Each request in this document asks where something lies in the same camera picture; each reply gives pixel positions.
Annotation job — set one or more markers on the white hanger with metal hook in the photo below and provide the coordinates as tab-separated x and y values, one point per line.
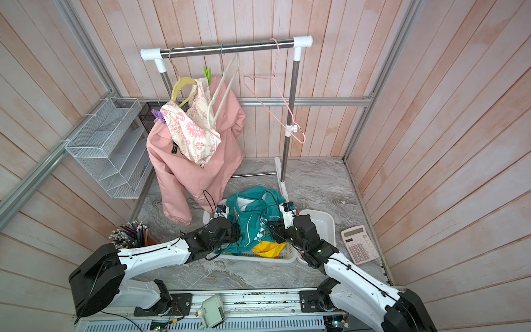
220	94

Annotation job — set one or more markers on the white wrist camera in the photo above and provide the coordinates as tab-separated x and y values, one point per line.
221	211
289	212

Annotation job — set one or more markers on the red cup of pencils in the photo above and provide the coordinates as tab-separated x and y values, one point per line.
132	235

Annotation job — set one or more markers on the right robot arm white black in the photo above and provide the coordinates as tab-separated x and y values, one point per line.
349	288

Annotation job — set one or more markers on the floral pink white garment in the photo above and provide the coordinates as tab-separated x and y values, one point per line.
193	130

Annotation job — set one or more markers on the white perforated laundry basket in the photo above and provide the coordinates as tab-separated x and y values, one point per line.
256	242

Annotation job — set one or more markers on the white wire mesh wall shelf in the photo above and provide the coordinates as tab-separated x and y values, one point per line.
111	150

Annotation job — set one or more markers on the pink white calculator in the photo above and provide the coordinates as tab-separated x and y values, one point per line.
359	245

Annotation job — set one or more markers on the white plastic tray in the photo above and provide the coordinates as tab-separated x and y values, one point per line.
323	224

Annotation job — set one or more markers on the purple clothespin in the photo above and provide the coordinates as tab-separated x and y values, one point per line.
158	115

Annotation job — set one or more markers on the pink wire hanger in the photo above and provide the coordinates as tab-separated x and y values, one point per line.
278	91

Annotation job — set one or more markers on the metal clothes rack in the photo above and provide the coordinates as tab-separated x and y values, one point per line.
298	44

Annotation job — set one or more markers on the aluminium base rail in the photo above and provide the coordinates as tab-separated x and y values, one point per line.
256	310

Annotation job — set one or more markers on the pink jacket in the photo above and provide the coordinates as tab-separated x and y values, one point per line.
178	176

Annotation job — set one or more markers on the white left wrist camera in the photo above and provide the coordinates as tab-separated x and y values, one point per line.
221	211

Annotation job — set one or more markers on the yellow jacket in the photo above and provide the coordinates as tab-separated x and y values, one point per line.
269	250

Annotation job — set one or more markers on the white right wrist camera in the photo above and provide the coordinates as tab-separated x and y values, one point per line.
289	212

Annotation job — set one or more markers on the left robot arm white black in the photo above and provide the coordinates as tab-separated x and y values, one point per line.
107	278

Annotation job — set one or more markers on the green sweatshirt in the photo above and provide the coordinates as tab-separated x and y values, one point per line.
257	197

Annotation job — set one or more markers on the dark mesh wall basket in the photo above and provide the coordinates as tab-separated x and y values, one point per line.
146	117

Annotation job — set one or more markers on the green-white box on rail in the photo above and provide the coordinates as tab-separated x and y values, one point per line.
211	312

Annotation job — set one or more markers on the green clothespin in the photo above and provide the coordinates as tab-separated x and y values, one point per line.
208	74

